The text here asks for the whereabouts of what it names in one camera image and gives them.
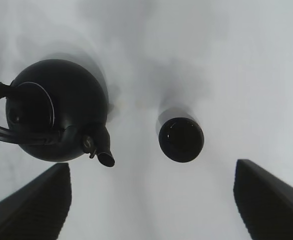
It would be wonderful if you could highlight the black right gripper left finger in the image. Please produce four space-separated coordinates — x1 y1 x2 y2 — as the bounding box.
0 163 72 240

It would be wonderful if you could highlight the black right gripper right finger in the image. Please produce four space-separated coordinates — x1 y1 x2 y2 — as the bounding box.
233 159 293 240

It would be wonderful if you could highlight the black round teapot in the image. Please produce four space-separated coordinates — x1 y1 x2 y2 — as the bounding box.
0 59 115 167

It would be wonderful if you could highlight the small black teacup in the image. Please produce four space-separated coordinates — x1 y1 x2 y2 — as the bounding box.
158 117 205 163

